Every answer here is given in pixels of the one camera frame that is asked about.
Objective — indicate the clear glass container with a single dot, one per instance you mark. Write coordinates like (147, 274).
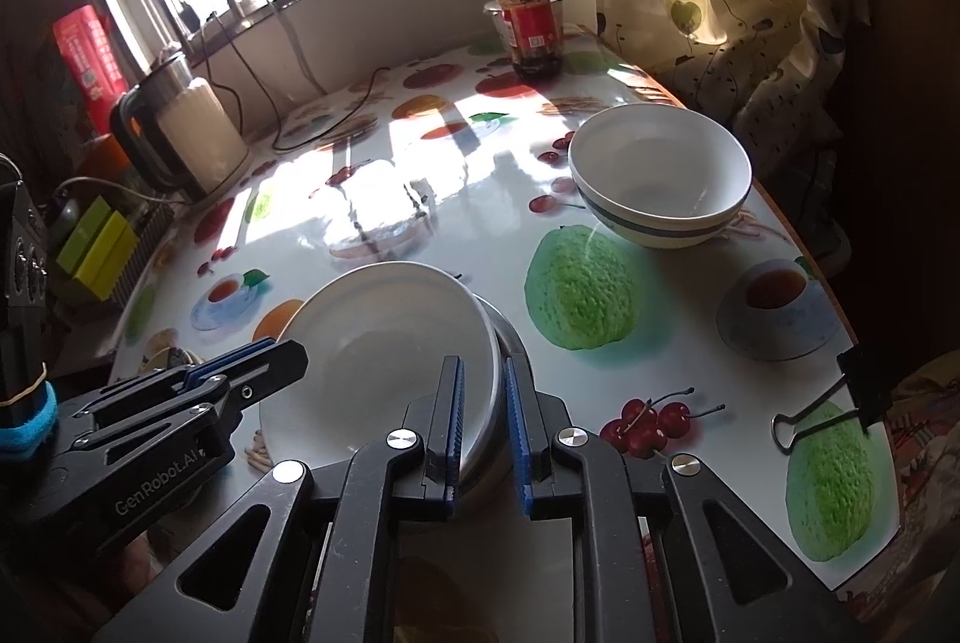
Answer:
(493, 20)

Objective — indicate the red-label sauce jar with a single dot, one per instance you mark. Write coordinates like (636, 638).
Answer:
(534, 27)

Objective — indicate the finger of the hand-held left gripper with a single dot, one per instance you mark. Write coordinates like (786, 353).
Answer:
(270, 369)
(240, 350)

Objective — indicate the black binder clip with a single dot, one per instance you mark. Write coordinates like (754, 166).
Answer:
(862, 380)

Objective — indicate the lime green box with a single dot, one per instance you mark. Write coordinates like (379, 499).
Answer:
(105, 260)

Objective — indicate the white electric kettle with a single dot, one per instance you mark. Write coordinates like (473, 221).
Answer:
(199, 125)

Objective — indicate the orange box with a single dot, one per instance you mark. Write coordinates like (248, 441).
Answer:
(105, 159)

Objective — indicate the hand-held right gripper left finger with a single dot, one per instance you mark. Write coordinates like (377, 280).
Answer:
(452, 440)

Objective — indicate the patterned cloth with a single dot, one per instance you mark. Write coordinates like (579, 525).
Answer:
(930, 463)

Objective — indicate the black power adapter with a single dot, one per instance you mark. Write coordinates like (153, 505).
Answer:
(187, 15)

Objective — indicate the stainless steel bowl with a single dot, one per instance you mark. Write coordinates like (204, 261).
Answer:
(504, 337)

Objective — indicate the dark green round object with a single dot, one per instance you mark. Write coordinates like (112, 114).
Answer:
(61, 215)

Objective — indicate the grey ribbed tray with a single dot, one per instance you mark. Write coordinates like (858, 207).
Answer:
(146, 245)

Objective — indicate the red plastic bag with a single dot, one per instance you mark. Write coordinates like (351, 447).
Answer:
(90, 57)

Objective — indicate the large white blue-banded bowl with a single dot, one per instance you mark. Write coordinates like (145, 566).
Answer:
(375, 350)

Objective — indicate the small white blue-banded bowl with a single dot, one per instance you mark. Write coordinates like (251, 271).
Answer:
(660, 163)

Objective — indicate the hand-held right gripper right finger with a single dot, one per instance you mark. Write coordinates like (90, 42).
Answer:
(519, 440)

